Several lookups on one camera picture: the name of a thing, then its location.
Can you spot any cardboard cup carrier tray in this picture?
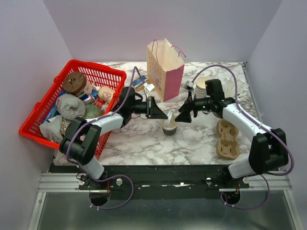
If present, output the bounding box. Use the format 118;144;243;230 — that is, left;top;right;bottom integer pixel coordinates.
216;119;240;161

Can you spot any green round melon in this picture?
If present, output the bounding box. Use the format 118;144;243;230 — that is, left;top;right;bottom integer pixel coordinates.
83;104;103;119

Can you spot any white plastic cup lid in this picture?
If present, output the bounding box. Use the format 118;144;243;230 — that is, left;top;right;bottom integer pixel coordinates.
165;111;173;126

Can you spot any bundle of wrapped straws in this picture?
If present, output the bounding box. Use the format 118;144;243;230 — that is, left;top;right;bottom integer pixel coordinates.
222;77;249;102

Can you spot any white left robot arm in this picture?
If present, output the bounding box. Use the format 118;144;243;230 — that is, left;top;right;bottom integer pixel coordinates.
59;87;168;189

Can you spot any stack of paper cups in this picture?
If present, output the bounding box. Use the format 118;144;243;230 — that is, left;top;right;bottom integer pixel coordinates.
195;76;211;99

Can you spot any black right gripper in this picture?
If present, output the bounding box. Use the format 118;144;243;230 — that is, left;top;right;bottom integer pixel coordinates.
175;91;213;123

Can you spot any grey wrapped bundle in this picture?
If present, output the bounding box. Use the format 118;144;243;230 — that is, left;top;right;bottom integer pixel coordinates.
56;94;86;120

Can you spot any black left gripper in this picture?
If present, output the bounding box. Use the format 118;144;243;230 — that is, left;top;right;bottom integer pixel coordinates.
129;96;168;119

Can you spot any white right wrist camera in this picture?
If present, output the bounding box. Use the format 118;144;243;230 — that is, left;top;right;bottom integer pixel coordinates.
184;81;195;92

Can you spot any brown round cork lid jar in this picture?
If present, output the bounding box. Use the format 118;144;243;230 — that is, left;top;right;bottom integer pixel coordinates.
62;71;87;95

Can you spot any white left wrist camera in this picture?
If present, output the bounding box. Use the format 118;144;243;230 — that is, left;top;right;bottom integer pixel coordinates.
144;83;155;93

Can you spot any black paper coffee cup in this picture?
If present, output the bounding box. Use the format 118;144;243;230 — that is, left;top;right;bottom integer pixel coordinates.
162;120;177;137

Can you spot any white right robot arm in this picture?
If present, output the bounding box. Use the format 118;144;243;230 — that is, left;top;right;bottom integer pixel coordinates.
175;79;289;188

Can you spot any beige bottle with red print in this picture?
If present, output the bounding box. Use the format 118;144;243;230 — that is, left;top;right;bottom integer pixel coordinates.
94;86;115;104

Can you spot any red plastic shopping basket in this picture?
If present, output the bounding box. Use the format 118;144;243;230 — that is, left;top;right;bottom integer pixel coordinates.
18;59;127;160

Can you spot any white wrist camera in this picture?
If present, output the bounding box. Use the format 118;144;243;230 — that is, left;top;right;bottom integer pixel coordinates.
184;81;195;92
144;83;155;93

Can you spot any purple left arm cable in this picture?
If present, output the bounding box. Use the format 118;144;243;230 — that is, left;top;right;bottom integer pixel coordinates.
65;66;147;211

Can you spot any aluminium frame rail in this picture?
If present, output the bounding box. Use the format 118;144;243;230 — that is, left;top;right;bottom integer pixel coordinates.
37;171;92;194

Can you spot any blue and tan small box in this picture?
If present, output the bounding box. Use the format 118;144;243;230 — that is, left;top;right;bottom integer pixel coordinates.
132;75;148;92

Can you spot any pink and cream paper bag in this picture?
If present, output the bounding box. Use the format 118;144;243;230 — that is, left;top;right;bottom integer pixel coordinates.
147;38;186;102

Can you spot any white printed plastic bag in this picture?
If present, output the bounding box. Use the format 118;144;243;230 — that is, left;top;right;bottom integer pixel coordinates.
39;115;71;143

